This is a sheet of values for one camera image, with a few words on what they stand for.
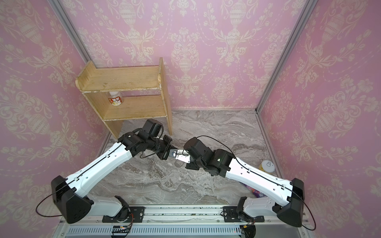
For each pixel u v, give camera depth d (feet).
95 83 2.45
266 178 1.38
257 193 2.60
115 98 2.97
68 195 1.27
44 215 1.39
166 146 2.09
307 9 2.27
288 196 1.28
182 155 1.91
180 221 2.40
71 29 2.51
